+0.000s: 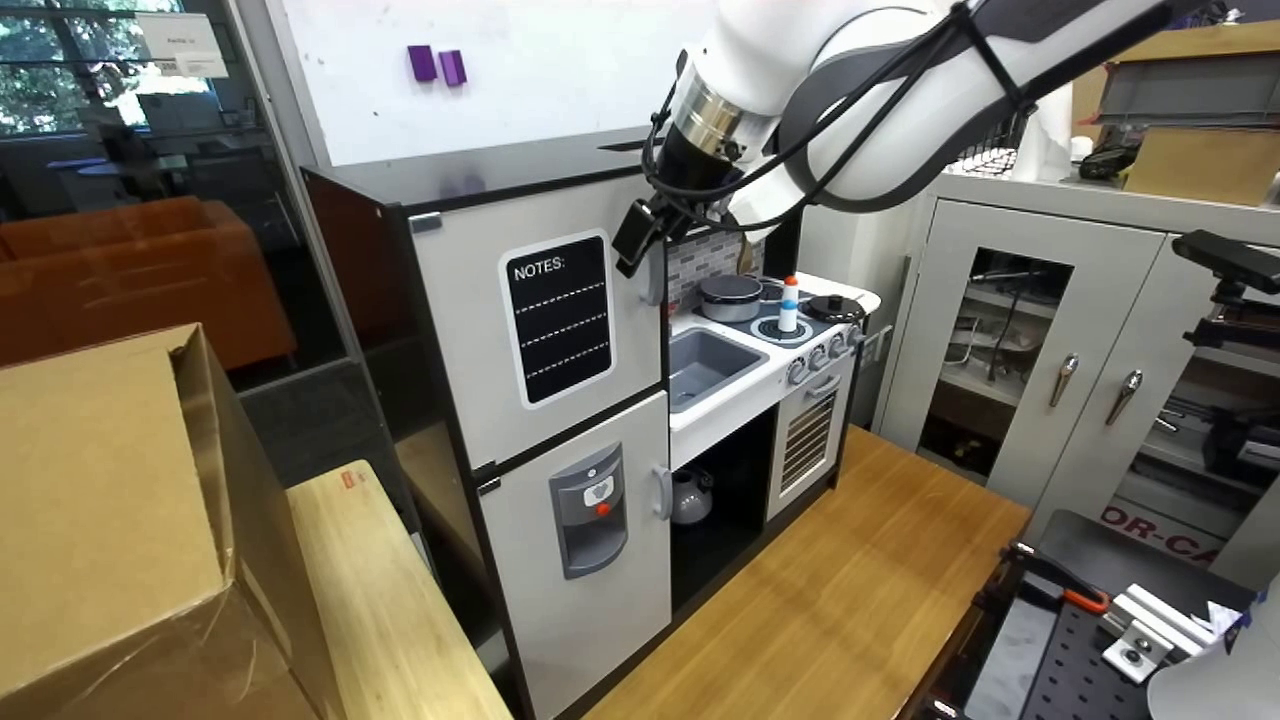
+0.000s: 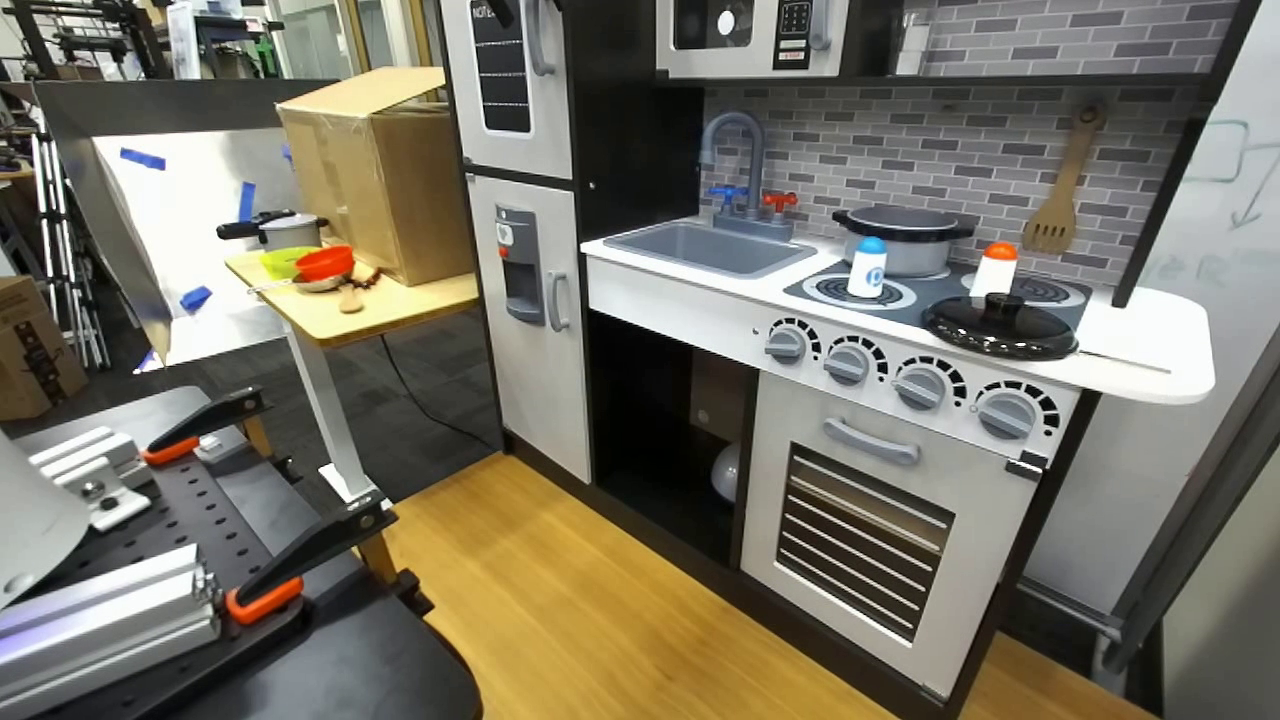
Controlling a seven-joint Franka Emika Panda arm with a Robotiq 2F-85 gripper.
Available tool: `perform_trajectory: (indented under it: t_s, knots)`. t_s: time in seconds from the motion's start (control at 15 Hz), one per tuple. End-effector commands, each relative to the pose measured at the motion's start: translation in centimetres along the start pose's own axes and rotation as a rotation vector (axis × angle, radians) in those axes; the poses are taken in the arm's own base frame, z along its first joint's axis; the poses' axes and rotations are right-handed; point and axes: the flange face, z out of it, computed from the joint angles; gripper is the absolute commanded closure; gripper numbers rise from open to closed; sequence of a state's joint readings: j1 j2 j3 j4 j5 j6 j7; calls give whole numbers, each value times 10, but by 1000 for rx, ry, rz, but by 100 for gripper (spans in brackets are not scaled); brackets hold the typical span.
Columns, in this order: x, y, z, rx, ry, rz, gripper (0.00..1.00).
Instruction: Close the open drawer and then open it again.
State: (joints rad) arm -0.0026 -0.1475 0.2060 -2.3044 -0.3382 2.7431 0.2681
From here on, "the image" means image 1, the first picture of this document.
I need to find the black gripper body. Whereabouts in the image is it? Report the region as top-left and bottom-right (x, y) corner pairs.
(643, 185), (711, 250)

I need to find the grey lidded toy pot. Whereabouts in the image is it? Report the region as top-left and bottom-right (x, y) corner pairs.
(694, 269), (768, 322)

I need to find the light wooden side table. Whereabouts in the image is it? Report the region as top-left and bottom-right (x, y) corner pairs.
(285, 457), (521, 720)

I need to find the black white toy kitchen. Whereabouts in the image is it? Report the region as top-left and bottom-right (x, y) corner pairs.
(295, 117), (888, 720)

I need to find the white notes cabinet door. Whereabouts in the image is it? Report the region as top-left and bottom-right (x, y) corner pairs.
(410, 166), (668, 472)

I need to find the grey plastic sink basin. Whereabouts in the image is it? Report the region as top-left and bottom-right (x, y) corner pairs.
(668, 322), (777, 415)

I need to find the black orange bar clamp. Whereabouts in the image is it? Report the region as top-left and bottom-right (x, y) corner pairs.
(1017, 548), (1122, 625)

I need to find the white dispenser fridge door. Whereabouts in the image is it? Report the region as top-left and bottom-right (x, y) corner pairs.
(476, 386), (680, 720)

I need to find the black perforated mounting table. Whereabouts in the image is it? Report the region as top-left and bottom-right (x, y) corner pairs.
(916, 508), (1280, 720)

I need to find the large framed whiteboard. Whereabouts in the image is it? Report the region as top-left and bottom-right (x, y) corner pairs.
(224, 0), (752, 170)

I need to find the white grille oven door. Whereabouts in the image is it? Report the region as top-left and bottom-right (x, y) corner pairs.
(765, 374), (847, 523)

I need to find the grey metal storage cabinet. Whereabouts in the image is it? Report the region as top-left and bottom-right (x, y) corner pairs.
(869, 166), (1280, 593)

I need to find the black lidded frying pan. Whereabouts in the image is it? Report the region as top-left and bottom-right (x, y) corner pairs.
(799, 290), (869, 328)

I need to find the small aluminium bracket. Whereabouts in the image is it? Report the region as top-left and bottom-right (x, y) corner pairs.
(1099, 581), (1246, 686)

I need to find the large brown cardboard box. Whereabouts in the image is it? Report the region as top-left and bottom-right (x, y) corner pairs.
(0, 321), (324, 720)

